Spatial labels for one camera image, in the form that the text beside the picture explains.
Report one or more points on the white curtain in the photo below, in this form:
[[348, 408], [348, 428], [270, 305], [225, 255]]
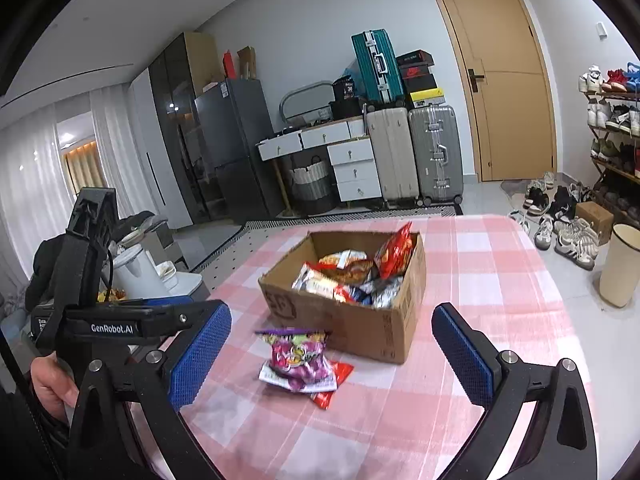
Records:
[[35, 199]]

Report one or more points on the cream trash bin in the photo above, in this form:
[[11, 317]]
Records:
[[620, 274]]

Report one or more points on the white noodle snack bag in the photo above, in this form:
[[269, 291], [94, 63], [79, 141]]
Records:
[[349, 267]]

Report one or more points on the red snack bag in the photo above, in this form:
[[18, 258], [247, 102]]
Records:
[[341, 371]]

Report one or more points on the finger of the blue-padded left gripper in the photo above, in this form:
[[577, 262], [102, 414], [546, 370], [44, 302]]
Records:
[[168, 301]]

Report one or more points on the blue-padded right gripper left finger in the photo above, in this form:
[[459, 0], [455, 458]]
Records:
[[138, 366]]

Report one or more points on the dark grey refrigerator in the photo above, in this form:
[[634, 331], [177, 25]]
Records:
[[234, 120]]

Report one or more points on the red chip bag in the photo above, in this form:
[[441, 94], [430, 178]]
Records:
[[392, 258]]

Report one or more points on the silver suitcase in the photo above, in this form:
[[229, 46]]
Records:
[[436, 146]]

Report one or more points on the small red snack packet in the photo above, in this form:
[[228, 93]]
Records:
[[347, 293]]

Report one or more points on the wooden door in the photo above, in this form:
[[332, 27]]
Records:
[[506, 87]]

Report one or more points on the stacked shoe boxes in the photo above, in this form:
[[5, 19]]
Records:
[[420, 86]]

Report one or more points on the white drawer desk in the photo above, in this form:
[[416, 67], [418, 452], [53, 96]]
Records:
[[350, 154]]

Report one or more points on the person's left hand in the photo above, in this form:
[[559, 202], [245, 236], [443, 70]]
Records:
[[54, 388]]

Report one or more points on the white electric kettle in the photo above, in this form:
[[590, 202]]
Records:
[[135, 274]]

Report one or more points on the black display cabinet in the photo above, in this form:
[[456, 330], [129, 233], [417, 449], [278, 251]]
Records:
[[178, 76]]

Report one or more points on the woven laundry basket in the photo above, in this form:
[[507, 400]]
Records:
[[313, 187]]

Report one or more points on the beige suitcase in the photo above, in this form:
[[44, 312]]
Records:
[[393, 152]]

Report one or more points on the wooden shoe rack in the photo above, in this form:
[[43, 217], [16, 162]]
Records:
[[613, 120]]

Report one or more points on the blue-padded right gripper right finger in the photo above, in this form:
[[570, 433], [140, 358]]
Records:
[[559, 441]]

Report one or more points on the silver snack bag in box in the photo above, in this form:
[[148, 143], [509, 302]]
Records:
[[381, 293]]

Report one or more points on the brown SF cardboard box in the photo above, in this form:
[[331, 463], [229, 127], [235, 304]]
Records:
[[385, 335]]

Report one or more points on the teal suitcase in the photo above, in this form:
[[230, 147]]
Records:
[[378, 67]]

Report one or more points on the small brown floor box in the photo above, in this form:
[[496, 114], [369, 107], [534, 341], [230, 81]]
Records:
[[600, 219]]

